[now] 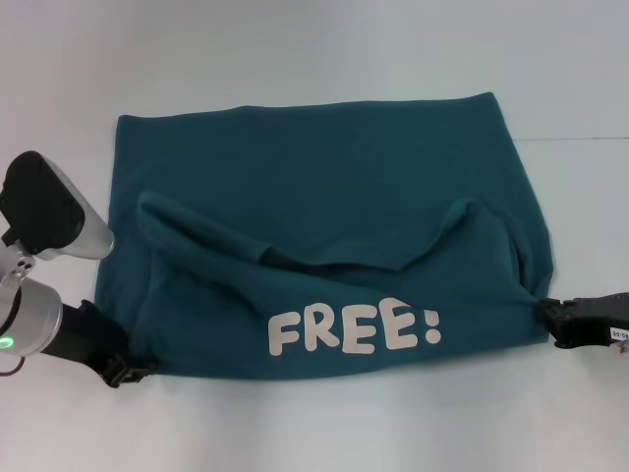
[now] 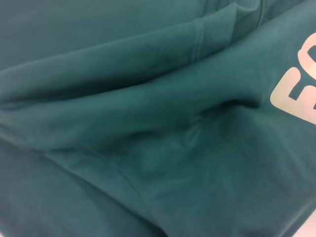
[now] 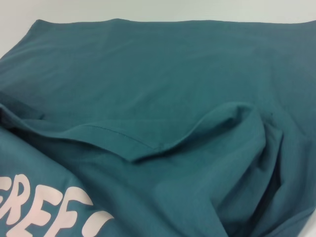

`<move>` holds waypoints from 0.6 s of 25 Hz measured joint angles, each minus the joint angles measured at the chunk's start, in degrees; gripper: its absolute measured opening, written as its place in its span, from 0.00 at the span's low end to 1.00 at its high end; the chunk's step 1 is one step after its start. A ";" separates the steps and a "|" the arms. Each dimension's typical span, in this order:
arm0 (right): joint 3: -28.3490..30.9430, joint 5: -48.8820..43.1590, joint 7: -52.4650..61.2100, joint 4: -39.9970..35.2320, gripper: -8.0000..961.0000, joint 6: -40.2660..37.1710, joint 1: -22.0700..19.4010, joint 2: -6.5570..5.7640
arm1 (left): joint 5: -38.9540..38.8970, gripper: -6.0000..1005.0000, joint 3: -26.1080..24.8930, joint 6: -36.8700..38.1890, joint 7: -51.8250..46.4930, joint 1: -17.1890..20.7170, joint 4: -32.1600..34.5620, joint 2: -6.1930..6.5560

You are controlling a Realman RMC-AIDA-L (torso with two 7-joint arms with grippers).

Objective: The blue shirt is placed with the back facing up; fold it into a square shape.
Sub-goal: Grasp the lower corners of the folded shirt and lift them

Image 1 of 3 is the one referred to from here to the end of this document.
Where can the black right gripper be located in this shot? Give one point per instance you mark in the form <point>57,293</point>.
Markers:
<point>599,319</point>

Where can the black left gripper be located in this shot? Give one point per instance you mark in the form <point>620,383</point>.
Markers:
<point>86,336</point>

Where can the blue shirt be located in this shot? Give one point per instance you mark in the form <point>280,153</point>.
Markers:
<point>319,221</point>

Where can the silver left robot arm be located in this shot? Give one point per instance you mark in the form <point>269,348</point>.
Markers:
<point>34,221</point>

